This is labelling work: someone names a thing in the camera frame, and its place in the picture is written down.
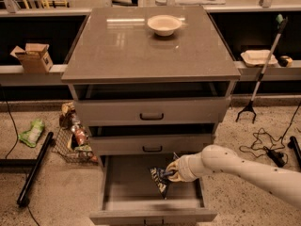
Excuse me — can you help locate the grey middle drawer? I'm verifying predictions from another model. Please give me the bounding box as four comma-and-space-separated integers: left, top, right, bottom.
89, 123, 215, 155

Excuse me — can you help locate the black right stand leg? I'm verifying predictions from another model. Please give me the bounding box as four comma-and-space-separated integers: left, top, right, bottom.
288, 136, 301, 168

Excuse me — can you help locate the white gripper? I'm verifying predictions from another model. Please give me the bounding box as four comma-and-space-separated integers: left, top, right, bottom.
166, 154, 204, 183

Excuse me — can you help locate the grey drawer cabinet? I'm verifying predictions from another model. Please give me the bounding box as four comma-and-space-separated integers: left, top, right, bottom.
61, 6, 242, 226

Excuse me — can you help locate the black metal stand leg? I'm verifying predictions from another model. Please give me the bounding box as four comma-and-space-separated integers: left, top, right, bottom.
0, 132, 55, 207

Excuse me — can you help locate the green snack bag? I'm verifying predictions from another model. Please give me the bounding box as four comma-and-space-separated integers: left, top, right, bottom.
18, 119, 44, 148

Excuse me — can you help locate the white takeout container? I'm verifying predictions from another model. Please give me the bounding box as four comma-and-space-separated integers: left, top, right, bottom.
241, 50, 270, 67

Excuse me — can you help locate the grey top drawer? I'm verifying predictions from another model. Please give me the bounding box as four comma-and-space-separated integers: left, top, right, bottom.
73, 96, 230, 126

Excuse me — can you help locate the wire basket with snacks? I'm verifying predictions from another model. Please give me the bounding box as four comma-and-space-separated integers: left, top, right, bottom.
55, 102, 98, 164

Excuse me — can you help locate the cardboard box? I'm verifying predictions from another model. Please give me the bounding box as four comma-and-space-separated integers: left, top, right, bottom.
10, 43, 53, 73

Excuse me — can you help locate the grey open bottom drawer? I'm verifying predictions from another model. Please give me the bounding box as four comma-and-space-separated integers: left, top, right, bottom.
90, 153, 217, 226

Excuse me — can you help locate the white bowl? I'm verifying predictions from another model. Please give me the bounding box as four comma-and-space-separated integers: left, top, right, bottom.
147, 15, 182, 37

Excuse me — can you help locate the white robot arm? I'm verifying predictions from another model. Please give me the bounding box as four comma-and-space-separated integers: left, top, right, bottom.
166, 145, 301, 209

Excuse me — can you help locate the reacher grabber tool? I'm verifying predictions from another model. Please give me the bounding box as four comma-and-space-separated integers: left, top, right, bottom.
235, 14, 288, 122

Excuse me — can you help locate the yellow tape measure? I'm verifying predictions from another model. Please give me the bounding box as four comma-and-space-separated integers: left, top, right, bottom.
278, 56, 293, 67

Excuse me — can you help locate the black power cable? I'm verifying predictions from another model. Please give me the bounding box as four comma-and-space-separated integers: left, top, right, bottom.
238, 104, 301, 169

